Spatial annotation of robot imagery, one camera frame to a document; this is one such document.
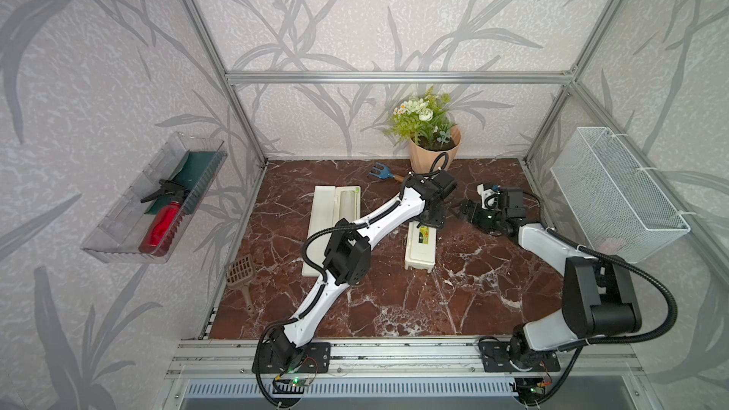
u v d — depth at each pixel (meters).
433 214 0.82
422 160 1.06
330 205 0.97
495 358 0.74
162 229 0.58
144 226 0.62
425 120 0.93
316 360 0.72
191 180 0.71
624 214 0.61
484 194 0.85
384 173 1.14
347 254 0.57
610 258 0.46
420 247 0.87
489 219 0.78
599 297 0.44
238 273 0.87
